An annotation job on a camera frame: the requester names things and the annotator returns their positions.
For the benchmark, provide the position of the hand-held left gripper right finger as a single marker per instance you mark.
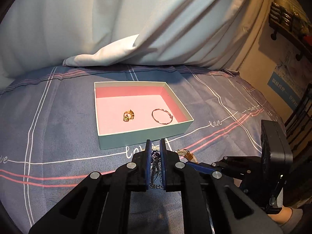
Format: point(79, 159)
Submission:
point(162, 166)

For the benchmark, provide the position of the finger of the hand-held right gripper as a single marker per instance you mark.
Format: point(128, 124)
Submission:
point(198, 167)
point(234, 162)

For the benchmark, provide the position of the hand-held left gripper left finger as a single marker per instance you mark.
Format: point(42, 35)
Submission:
point(148, 166)

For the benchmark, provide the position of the thin rose gold bangle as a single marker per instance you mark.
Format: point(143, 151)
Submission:
point(162, 115)

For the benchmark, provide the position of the pink-lined cardboard box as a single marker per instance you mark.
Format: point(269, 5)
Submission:
point(136, 107)

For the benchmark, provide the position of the dark wooden chair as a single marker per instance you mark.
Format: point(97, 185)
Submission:
point(301, 124)

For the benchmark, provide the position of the blue plaid bed sheet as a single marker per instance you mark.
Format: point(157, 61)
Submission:
point(53, 126)

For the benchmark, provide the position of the stack of dark tins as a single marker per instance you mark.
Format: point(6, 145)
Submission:
point(280, 13)

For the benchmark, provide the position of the white curtain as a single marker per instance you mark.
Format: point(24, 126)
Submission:
point(121, 22)

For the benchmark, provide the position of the wall poster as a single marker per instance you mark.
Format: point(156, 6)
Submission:
point(287, 78)

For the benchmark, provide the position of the dark wooden wall shelf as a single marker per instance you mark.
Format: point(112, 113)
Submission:
point(292, 33)

